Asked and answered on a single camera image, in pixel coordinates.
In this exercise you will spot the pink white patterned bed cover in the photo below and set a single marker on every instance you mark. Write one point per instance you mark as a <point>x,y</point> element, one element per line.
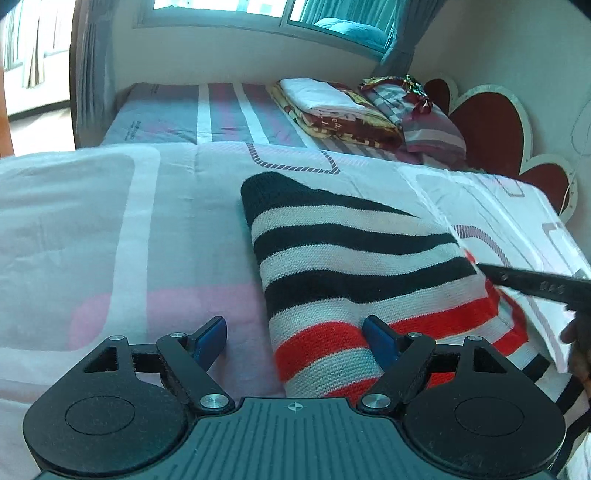
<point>92,230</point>

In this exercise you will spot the person's right hand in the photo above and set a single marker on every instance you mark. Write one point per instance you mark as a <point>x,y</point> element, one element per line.
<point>579,341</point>

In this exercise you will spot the white sheer curtain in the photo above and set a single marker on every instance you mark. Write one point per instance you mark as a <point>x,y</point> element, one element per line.
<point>37,41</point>

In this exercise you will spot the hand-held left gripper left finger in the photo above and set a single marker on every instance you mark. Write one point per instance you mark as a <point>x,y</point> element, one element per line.
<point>210,339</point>

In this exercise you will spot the grey striped mattress sheet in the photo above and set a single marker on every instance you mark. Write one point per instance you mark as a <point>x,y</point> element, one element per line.
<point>161,120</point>

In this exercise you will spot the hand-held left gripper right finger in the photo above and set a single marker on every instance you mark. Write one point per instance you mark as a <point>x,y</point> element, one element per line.
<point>378,337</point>

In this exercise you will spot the white patterned pillow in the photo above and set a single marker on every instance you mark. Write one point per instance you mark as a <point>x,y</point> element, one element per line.
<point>508,217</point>

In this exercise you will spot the teal bedding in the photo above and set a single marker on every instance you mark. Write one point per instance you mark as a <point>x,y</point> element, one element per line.
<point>355,32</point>

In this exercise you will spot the folded red yellow blanket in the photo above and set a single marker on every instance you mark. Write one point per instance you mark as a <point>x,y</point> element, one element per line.
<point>364,131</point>

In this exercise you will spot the folded white cloth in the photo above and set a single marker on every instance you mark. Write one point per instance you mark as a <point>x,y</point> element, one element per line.
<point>309,92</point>

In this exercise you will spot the red white scalloped headboard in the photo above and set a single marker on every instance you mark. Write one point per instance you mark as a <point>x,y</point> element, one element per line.
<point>489,129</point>

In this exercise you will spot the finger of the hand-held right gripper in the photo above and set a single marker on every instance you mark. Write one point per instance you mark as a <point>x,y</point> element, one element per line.
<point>531,282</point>

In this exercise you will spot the grey red striped pillow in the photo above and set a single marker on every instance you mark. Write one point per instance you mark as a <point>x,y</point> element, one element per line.
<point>425,127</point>

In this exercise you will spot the brown wooden door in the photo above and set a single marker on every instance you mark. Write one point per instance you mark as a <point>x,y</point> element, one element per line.
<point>4,120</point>

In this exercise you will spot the black white red striped sweater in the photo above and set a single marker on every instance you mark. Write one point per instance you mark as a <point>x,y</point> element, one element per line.
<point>346,258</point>

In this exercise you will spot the long grey curtain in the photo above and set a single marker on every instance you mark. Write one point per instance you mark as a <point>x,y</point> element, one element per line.
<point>94,69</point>

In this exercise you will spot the short grey curtain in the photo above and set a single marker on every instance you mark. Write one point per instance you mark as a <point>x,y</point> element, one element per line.
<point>401,37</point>

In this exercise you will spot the shiny ribbon bow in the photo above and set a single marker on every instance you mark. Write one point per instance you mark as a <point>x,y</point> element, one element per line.
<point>415,92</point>

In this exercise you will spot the large bedroom window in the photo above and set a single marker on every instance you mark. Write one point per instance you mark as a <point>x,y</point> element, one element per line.
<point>258,11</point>

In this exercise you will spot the hallway window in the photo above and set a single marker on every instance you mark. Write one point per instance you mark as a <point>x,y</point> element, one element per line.
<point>27,50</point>

